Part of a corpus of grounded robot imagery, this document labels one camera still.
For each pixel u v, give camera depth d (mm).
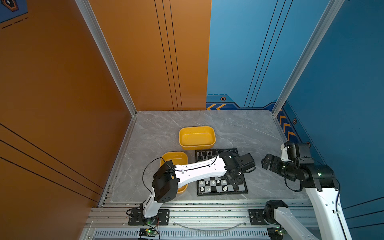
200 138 1060
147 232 709
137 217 723
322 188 405
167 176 506
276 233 706
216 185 825
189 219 736
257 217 725
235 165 540
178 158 940
